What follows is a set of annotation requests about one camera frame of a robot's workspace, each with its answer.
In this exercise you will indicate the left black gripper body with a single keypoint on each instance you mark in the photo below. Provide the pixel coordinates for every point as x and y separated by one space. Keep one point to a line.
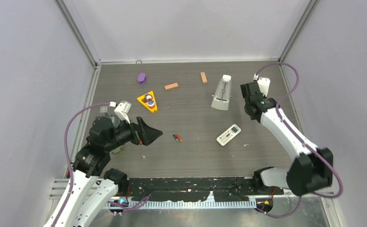
135 134

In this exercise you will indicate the white printed card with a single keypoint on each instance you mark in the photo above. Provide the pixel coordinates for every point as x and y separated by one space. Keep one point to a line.
228 135

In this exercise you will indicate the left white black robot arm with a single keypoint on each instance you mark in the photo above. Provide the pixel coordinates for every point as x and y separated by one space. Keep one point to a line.
90 187

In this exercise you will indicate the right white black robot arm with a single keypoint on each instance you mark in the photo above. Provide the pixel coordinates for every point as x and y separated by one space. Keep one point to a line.
311 167

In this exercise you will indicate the green toy piece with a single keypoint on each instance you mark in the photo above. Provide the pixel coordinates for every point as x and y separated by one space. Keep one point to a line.
117 150

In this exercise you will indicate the white metronome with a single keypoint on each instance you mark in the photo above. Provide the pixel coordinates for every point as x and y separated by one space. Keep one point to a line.
222 95

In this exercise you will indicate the orange AAA battery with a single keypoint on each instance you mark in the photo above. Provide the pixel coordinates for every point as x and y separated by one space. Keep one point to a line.
178 138

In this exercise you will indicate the yellow triangular toy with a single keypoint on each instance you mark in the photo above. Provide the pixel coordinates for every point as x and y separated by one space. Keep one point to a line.
148 100

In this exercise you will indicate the grey building plate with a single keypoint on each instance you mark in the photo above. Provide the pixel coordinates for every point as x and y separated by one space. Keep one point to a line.
109 116

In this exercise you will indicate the small clear grey tile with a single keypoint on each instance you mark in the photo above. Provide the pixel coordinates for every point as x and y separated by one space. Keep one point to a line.
103 109

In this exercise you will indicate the upright orange wooden block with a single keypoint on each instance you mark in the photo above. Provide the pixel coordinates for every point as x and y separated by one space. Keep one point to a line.
203 78

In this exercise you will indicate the purple plastic cap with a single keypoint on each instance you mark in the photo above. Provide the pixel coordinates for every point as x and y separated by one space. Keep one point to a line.
142 78

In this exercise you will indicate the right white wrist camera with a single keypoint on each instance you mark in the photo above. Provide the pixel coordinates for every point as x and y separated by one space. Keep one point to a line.
264 84

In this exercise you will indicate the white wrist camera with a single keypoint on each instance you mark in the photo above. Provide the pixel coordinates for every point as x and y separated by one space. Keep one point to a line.
121 109
264 84

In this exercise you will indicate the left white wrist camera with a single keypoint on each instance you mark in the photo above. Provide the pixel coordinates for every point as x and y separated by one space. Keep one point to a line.
121 109

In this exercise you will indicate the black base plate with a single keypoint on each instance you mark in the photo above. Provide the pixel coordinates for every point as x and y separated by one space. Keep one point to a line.
193 189

